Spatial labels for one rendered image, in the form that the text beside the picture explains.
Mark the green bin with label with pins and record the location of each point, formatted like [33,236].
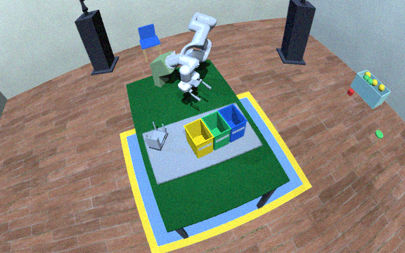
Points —
[219,129]

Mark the blue bin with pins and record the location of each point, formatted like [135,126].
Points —
[235,120]

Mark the yellow open bin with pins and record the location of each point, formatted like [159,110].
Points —
[199,138]

